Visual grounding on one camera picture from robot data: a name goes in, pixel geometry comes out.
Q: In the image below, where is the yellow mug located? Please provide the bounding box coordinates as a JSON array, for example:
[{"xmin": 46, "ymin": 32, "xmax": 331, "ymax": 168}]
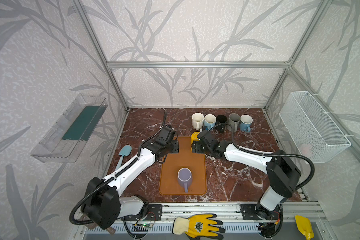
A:
[{"xmin": 191, "ymin": 132, "xmax": 200, "ymax": 145}]

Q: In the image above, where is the light blue mug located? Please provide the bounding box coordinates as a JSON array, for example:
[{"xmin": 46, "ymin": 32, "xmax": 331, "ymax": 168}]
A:
[{"xmin": 204, "ymin": 114, "xmax": 217, "ymax": 130}]

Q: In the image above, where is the white mug with lettering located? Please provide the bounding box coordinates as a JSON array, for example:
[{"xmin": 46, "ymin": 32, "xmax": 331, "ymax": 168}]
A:
[{"xmin": 192, "ymin": 113, "xmax": 205, "ymax": 131}]

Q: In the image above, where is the black mug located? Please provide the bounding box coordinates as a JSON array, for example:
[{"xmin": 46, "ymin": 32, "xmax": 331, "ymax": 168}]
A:
[{"xmin": 215, "ymin": 115, "xmax": 228, "ymax": 134}]

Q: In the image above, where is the purple mug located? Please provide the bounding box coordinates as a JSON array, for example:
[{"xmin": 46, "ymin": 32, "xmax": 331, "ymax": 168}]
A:
[{"xmin": 177, "ymin": 168, "xmax": 193, "ymax": 193}]

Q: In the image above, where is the grey mug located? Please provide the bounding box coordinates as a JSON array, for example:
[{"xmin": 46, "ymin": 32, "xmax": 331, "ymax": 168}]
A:
[{"xmin": 227, "ymin": 113, "xmax": 241, "ymax": 133}]

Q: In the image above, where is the teal dotted mug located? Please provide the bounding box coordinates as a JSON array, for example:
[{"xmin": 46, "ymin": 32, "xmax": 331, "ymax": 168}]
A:
[{"xmin": 240, "ymin": 115, "xmax": 253, "ymax": 133}]

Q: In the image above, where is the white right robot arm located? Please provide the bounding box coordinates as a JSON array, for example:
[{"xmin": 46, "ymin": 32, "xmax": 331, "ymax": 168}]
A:
[{"xmin": 191, "ymin": 129, "xmax": 315, "ymax": 219}]

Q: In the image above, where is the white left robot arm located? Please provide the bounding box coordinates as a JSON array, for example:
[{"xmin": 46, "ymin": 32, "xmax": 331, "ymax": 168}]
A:
[{"xmin": 69, "ymin": 122, "xmax": 179, "ymax": 230}]

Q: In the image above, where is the light blue spatula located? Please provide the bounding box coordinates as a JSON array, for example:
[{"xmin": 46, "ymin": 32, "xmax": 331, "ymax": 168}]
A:
[{"xmin": 116, "ymin": 145, "xmax": 132, "ymax": 170}]

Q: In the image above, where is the orange plastic tray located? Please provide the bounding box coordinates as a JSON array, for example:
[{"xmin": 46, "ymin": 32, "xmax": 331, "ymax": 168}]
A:
[{"xmin": 159, "ymin": 137, "xmax": 207, "ymax": 196}]

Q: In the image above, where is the yellow black work glove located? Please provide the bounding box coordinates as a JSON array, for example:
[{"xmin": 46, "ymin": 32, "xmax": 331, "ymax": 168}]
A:
[{"xmin": 172, "ymin": 213, "xmax": 226, "ymax": 240}]

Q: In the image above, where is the pink object in basket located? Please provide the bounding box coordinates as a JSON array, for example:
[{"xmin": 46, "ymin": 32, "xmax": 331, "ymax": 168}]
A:
[{"xmin": 299, "ymin": 144, "xmax": 313, "ymax": 158}]

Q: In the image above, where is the yellow plastic scoop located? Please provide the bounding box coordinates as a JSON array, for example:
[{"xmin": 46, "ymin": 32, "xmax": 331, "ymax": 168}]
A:
[{"xmin": 295, "ymin": 215, "xmax": 315, "ymax": 240}]

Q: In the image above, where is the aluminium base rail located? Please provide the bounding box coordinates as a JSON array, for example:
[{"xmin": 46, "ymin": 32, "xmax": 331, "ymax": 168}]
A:
[{"xmin": 77, "ymin": 201, "xmax": 331, "ymax": 235}]

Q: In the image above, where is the clear plastic wall bin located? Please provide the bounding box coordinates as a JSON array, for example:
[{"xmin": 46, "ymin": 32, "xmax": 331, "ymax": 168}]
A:
[{"xmin": 30, "ymin": 94, "xmax": 108, "ymax": 163}]

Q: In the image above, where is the white wire wall basket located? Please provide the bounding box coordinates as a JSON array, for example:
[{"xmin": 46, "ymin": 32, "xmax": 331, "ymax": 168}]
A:
[{"xmin": 279, "ymin": 91, "xmax": 352, "ymax": 164}]

